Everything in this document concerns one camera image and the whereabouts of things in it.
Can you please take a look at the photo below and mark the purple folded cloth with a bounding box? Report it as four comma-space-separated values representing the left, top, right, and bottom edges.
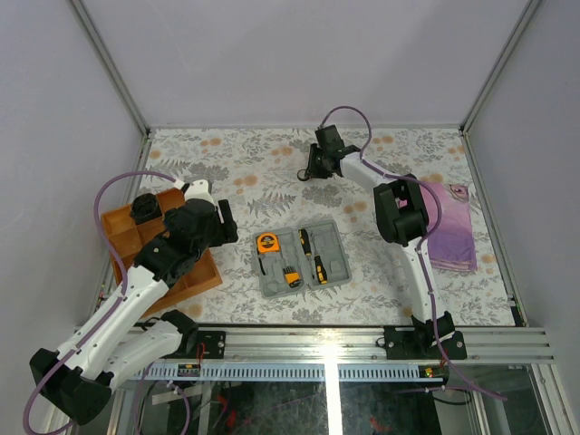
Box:
428, 183, 477, 272

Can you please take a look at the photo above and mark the black rolled belt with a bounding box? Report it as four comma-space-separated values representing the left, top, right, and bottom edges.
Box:
130, 193, 162, 225

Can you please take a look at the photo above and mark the grey plastic tool case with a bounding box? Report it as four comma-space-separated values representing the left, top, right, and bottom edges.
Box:
251, 219, 352, 299

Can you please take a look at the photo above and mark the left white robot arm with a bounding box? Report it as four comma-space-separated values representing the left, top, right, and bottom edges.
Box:
30, 198, 238, 425

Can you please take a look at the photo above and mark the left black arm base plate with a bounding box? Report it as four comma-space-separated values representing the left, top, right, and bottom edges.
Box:
192, 331, 227, 362

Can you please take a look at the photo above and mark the small yellow black screwdriver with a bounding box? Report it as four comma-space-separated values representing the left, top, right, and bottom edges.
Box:
314, 255, 328, 285

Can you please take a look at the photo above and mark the orange tape measure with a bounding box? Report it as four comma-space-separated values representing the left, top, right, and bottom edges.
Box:
256, 232, 280, 276

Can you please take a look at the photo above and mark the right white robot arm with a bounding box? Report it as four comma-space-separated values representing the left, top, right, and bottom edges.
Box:
304, 125, 455, 358

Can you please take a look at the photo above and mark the screwdriver bit set holder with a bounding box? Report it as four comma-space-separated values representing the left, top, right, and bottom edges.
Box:
283, 266, 303, 288

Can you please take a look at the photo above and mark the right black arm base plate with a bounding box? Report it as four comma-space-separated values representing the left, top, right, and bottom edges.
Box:
383, 312, 467, 361

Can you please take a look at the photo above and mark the orange wooden divided tray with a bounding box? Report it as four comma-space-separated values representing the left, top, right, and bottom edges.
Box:
101, 188, 222, 317

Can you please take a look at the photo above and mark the small black tape roll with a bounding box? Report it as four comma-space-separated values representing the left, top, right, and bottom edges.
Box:
296, 169, 310, 182

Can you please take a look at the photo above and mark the aluminium front rail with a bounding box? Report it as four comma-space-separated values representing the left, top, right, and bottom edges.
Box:
67, 324, 556, 363

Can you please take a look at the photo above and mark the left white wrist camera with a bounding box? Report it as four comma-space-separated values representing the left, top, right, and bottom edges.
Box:
173, 179, 216, 207

